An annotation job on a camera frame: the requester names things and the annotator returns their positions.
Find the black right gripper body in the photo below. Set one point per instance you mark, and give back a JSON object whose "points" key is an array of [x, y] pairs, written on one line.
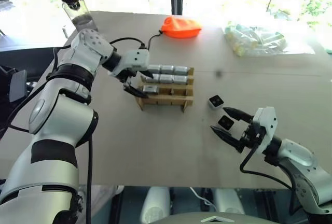
{"points": [[252, 134]]}

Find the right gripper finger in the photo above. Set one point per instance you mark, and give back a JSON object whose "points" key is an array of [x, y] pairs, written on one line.
{"points": [[229, 137], [238, 114]]}

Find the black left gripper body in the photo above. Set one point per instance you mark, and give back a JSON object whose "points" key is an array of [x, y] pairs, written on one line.
{"points": [[127, 76]]}

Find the small silver camera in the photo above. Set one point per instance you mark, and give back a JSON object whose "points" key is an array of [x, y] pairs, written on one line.
{"points": [[150, 89], [168, 69], [180, 79], [166, 78], [182, 69], [155, 69], [153, 79]]}

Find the small black-faced camera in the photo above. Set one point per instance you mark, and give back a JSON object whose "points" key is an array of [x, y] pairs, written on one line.
{"points": [[226, 123]]}

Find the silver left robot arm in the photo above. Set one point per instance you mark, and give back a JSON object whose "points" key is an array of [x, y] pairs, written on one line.
{"points": [[49, 130]]}

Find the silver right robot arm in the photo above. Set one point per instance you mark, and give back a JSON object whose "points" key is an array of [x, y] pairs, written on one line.
{"points": [[301, 161]]}

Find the wooden rack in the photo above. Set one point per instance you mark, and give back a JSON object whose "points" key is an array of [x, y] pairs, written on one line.
{"points": [[166, 99]]}

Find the orange fabric pouch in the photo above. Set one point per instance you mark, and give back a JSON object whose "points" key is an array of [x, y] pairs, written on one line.
{"points": [[181, 27]]}

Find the white rounded robot leg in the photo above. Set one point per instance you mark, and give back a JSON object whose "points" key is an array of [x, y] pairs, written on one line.
{"points": [[228, 200], [155, 203]]}

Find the clear bag of tubes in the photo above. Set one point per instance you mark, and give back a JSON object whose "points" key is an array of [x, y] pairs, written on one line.
{"points": [[256, 41]]}

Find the clear bottle with black cap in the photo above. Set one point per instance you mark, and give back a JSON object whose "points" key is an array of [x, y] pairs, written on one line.
{"points": [[77, 11]]}

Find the grey rounded robot torso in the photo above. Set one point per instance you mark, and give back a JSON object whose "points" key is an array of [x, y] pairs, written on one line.
{"points": [[212, 217]]}

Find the grey padded chair part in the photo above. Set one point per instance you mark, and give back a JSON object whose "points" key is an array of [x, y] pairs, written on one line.
{"points": [[17, 85]]}

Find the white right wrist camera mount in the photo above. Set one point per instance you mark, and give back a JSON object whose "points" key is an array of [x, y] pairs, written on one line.
{"points": [[267, 125]]}

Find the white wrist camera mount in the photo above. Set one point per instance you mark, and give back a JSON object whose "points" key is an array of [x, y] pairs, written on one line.
{"points": [[267, 125], [136, 59]]}

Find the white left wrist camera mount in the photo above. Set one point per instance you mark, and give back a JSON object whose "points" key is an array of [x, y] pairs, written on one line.
{"points": [[136, 59]]}

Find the small white camera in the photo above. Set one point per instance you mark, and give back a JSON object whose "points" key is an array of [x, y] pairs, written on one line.
{"points": [[216, 102]]}

